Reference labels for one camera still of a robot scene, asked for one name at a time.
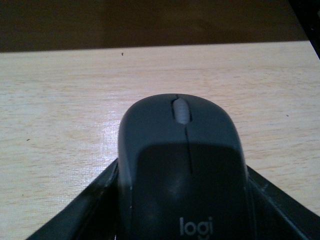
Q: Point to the wooden desk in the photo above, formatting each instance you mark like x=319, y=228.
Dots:
x=60, y=113

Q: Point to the dark grey logitech mouse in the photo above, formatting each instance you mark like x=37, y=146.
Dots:
x=182, y=174

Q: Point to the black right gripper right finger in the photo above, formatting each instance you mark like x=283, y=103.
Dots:
x=279, y=216

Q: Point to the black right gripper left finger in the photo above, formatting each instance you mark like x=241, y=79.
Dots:
x=95, y=214

